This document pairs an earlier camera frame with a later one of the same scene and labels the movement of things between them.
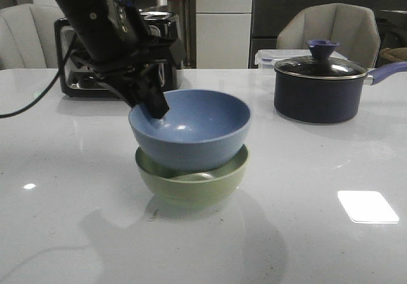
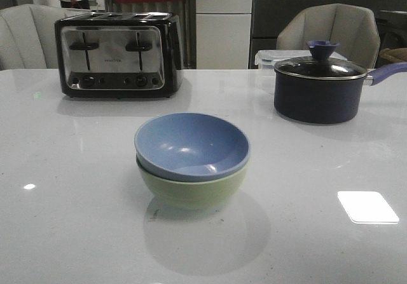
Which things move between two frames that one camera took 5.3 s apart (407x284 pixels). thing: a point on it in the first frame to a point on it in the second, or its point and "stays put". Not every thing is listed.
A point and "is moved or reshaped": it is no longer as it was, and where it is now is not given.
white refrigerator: [223, 20] stays put
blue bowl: [202, 129] is moved or reshaped
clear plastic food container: [267, 59] stays put
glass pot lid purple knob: [320, 64] stays put
